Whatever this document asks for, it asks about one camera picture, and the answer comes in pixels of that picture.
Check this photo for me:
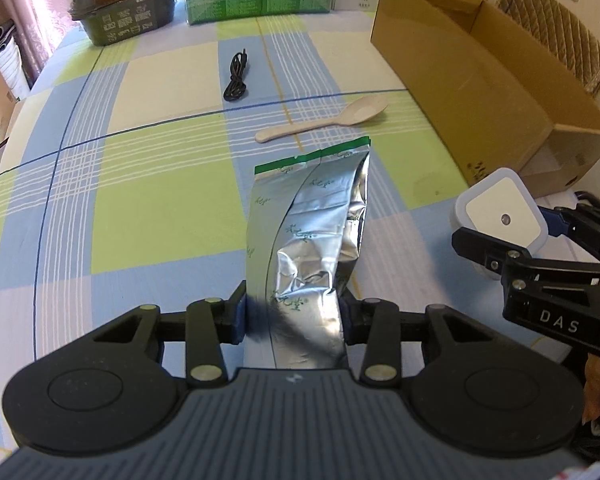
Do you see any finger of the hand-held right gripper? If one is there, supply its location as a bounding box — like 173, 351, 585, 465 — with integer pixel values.
537, 190, 600, 267
452, 226, 600, 293

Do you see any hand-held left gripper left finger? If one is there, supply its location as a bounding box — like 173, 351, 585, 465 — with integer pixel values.
94, 280, 248, 388

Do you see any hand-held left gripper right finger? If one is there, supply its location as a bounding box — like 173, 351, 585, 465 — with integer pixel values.
337, 282, 487, 388

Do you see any white square night light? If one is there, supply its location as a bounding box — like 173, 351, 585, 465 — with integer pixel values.
450, 167, 548, 281

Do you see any silver foil bag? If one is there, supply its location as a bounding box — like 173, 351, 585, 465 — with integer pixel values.
242, 136, 372, 371

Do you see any large cardboard box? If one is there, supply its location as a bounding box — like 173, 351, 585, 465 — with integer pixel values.
370, 0, 600, 193

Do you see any checked cloth covered desktop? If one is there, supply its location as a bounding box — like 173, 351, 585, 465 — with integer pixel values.
0, 10, 600, 461

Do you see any beige plastic spoon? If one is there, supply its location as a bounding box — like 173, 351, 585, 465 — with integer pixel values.
255, 94, 388, 143

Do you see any quilted beige chair cushion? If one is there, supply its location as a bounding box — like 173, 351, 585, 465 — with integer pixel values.
497, 0, 600, 93

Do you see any dark instant noodle box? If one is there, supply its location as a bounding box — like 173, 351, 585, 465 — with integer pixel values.
69, 0, 182, 47

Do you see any white bag with papers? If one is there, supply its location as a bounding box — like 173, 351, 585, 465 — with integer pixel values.
0, 19, 31, 101

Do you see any pink curtain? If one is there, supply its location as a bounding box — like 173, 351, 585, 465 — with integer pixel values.
0, 0, 81, 91

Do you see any coiled black cable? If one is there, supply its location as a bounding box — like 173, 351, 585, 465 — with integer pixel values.
222, 50, 251, 102

